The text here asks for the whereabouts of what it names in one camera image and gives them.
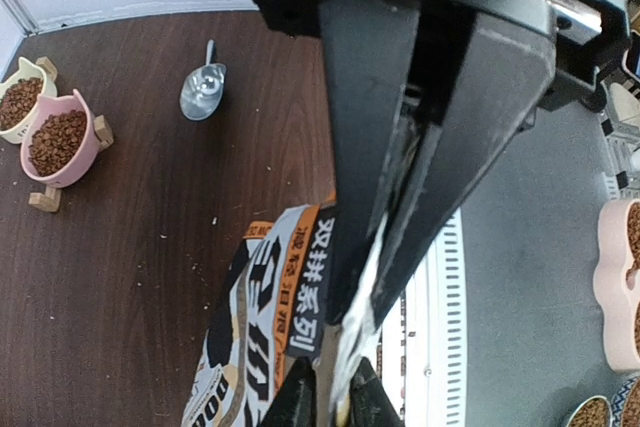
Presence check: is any brown kibble in cream bowl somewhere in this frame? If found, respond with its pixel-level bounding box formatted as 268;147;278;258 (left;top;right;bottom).
0;77;43;131

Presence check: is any patterned bowl with kibble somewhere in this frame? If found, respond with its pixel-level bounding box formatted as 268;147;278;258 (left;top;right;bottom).
611;377;640;427

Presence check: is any pink cat-ear pet bowl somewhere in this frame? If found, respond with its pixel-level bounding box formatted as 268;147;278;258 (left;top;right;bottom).
19;88;101;190

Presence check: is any cream cat-ear pet bowl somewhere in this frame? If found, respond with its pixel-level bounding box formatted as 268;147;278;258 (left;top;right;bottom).
1;57;56;144

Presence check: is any brown dog food bag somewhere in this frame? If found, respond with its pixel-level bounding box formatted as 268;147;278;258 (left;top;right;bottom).
180;116;426;427

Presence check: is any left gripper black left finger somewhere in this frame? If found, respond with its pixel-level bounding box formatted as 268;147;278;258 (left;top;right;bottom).
260;358;316;427

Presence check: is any right aluminium corner post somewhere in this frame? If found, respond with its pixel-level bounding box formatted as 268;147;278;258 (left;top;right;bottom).
0;0;39;78

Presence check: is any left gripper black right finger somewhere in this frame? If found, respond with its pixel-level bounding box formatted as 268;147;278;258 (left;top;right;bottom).
349;357;403;427

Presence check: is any brown kibble in pink bowl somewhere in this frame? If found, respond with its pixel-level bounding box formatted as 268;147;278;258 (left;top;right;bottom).
28;110;87;177

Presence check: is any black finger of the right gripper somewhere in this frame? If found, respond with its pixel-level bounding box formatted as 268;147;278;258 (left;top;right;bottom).
318;0;420;325
370;13;556;325

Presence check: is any silver metal food scoop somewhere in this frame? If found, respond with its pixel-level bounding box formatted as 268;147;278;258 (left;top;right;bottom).
180;39;227;122

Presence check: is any metal bowl with kibble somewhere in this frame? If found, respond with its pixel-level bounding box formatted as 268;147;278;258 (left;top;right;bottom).
565;396;613;427

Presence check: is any pink pet bowl off table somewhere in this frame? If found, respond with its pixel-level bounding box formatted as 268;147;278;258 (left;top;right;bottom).
593;199;639;374

